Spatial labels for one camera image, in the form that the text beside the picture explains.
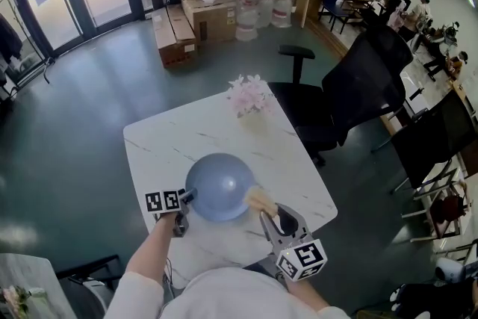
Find big blue plate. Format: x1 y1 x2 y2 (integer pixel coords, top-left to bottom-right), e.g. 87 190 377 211
184 152 259 223

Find grey padded chair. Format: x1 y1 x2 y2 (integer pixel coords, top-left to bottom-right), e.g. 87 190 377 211
55 254 125 319

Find pink flowers in glass vase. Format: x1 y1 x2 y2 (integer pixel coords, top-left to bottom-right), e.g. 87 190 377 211
0 285 48 319

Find blue chair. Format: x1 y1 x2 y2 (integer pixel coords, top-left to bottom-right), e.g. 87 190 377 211
318 0 356 35

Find white marble table black legs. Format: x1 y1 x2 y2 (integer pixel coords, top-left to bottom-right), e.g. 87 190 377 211
122 80 339 288

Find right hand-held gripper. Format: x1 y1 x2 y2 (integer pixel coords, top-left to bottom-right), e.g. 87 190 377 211
258 202 329 282

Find black mesh office chair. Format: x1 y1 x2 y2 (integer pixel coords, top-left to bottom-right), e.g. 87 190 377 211
267 25 415 167

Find white round device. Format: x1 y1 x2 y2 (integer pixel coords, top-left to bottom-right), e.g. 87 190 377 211
435 256 468 283

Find yellow sponge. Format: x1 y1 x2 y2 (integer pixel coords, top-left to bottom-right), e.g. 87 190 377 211
244 185 279 217

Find black clothes rack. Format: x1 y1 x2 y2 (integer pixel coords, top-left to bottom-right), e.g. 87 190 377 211
0 0 56 102

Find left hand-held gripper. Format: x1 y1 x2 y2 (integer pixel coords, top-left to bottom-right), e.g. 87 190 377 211
144 187 199 238

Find grey marble side table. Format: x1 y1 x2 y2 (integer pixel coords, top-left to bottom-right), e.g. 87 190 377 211
0 253 68 319

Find person's left forearm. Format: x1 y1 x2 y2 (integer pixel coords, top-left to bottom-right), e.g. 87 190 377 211
125 214 179 287

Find black mesh visitor chair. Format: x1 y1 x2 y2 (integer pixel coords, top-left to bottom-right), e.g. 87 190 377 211
390 90 478 196

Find metal chair brown seat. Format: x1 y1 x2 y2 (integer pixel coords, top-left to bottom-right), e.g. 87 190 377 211
401 167 471 242

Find pink flowers in white vase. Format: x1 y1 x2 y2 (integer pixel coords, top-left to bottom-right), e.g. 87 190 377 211
226 73 278 134

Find long flat cardboard box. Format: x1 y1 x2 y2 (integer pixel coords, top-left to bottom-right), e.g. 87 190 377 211
152 5 199 69

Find dark hanging jacket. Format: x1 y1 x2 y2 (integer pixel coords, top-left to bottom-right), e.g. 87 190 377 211
0 13 24 65

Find person's right forearm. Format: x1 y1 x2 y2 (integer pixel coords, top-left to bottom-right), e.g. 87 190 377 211
285 274 332 315

